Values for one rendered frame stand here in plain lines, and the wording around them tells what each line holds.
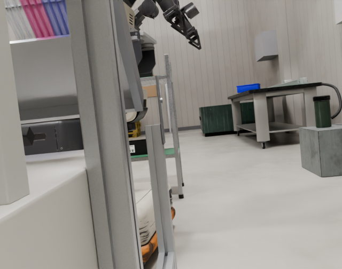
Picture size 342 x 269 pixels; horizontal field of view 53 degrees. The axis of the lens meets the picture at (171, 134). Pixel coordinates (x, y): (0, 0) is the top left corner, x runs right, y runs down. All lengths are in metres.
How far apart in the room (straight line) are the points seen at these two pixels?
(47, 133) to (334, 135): 2.28
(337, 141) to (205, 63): 9.06
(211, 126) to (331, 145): 5.26
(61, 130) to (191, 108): 10.26
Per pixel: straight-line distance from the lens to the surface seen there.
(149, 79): 2.63
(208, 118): 8.11
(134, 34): 1.62
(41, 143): 1.64
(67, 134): 1.60
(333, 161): 3.13
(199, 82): 11.76
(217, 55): 11.89
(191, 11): 1.92
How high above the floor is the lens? 0.67
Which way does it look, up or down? 4 degrees down
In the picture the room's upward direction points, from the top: 6 degrees counter-clockwise
